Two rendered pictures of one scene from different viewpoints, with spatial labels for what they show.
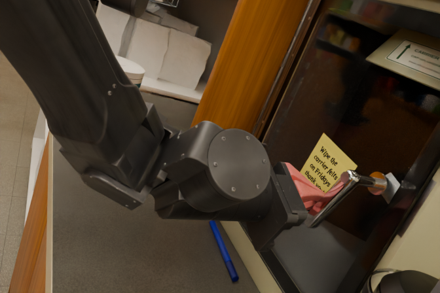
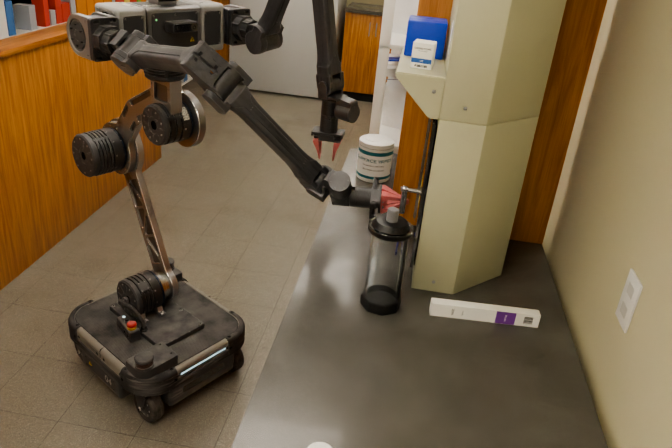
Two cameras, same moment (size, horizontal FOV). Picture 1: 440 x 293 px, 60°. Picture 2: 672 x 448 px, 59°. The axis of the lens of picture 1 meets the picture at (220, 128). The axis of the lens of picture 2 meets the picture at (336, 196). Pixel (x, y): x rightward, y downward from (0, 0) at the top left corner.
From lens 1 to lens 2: 130 cm
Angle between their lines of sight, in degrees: 35
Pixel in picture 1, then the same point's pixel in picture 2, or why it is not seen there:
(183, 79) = not seen: hidden behind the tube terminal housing
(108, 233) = (344, 230)
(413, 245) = (431, 216)
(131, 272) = (347, 244)
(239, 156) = (339, 179)
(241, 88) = (416, 152)
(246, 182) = (340, 186)
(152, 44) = not seen: hidden behind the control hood
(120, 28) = not seen: hidden behind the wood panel
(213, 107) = (400, 164)
